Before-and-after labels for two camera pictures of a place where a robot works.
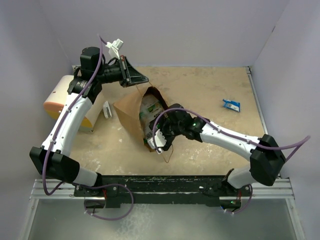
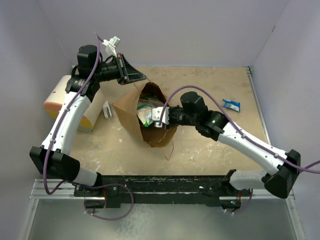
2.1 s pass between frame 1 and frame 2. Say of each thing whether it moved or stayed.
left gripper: stayed
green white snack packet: moved
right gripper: moved
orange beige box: stayed
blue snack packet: stayed
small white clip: stayed
